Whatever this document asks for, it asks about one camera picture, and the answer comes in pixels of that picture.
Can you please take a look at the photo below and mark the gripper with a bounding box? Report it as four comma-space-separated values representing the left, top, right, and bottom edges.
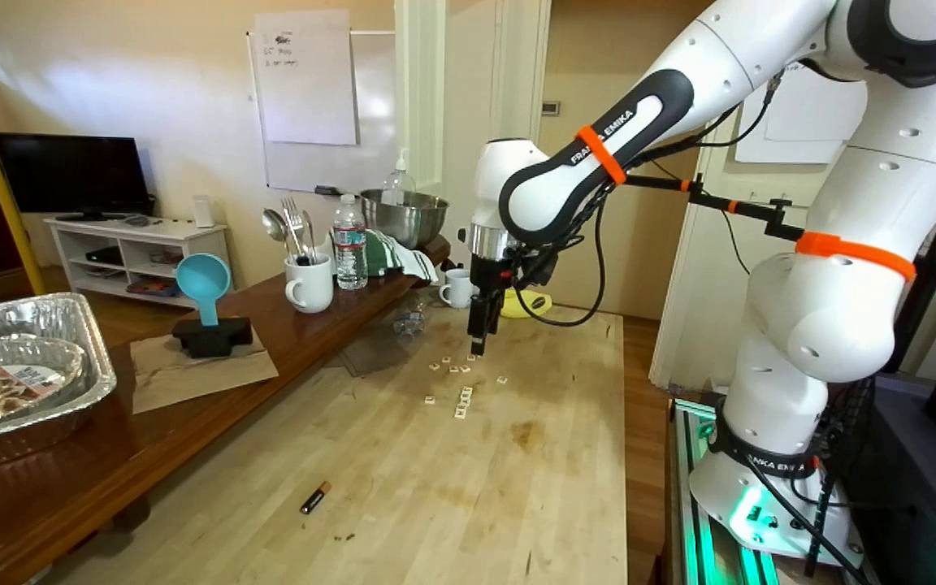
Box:
469, 254, 511, 358

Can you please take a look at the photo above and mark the small white mug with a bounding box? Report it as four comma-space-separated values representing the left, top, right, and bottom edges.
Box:
439, 268, 479, 310

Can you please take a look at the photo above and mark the yellow bowl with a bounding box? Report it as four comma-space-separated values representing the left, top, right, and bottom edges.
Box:
500, 289, 553, 319

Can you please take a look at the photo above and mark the clear plastic bag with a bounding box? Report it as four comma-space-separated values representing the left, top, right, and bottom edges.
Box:
336, 299, 430, 379

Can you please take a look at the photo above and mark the green and white cloth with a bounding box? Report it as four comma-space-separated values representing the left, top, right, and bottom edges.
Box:
365, 228, 441, 286

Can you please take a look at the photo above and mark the metal mixing bowl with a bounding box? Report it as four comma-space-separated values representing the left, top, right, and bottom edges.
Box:
359, 188, 451, 251

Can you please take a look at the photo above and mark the clear water bottle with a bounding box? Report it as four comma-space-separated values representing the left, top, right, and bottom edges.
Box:
331, 193, 370, 292

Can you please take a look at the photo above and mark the clear spray bottle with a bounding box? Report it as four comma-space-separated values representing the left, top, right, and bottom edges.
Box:
380, 148, 416, 206

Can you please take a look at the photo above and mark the white mug with cutlery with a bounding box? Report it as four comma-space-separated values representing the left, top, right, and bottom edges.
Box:
284, 253, 336, 315

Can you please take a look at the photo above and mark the metal fork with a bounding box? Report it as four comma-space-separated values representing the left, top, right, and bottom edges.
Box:
280, 197, 311, 261

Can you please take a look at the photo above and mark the whiteboard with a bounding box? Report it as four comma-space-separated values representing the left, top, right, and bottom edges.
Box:
246, 30, 399, 197

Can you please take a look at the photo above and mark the metal spoon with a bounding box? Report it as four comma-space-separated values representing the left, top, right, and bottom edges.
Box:
262, 208, 300, 259

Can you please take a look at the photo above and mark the black and copper battery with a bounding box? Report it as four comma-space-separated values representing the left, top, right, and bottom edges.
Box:
299, 480, 333, 516

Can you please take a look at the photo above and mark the black block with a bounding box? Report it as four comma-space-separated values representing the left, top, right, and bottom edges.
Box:
171, 316, 254, 360

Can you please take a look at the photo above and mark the blue measuring cup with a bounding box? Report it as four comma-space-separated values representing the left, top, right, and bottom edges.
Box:
175, 252, 232, 328

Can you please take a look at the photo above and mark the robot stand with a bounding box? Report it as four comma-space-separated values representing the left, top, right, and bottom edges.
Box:
667, 374, 936, 585

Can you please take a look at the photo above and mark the white paper sheet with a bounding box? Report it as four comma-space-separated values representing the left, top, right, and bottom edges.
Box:
252, 9, 360, 148

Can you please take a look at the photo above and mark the brown paper sheet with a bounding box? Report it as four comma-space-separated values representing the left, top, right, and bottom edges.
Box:
129, 328, 280, 416

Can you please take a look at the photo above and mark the white shelf unit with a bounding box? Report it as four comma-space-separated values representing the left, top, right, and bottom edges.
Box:
43, 214, 234, 310

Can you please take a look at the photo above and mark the white paper on door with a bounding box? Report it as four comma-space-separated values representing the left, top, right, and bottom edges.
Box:
734, 63, 869, 166

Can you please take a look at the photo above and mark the large foil tray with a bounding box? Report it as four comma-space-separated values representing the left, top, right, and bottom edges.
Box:
0, 292, 119, 450

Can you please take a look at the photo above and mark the small foil tray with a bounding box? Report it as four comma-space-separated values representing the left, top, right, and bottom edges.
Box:
0, 335, 88, 433

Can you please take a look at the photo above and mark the black television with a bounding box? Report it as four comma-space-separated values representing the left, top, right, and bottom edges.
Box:
0, 132, 154, 223

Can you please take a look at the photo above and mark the black computer box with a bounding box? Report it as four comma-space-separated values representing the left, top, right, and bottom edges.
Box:
842, 374, 936, 585

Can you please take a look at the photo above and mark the dark wood table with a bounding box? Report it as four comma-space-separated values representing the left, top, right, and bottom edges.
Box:
0, 234, 453, 585

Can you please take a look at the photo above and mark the yellow pole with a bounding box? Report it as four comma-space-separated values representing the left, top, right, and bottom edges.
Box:
0, 160, 47, 296

